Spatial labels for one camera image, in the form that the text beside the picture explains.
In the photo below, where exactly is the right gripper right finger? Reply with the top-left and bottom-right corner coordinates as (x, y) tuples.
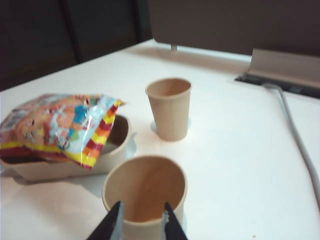
(161, 201), (189, 240)

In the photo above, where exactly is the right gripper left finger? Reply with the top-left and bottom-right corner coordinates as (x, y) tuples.
(86, 200), (125, 240)

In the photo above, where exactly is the colourful chips bag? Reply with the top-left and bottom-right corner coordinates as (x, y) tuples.
(0, 92), (127, 171)

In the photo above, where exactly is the beige oblong pulp box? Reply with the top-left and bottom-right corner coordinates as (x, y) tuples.
(0, 114), (133, 182)

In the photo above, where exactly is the beige paper cup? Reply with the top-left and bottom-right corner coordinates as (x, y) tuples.
(144, 77), (193, 142)
(101, 155), (188, 240)

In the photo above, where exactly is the grey desk divider panel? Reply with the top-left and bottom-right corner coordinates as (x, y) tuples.
(148, 0), (320, 60)

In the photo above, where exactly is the grey desk cable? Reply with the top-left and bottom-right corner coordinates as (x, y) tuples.
(262, 83), (320, 201)

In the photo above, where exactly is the beige cable flap lid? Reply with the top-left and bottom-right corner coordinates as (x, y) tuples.
(249, 48), (320, 83)

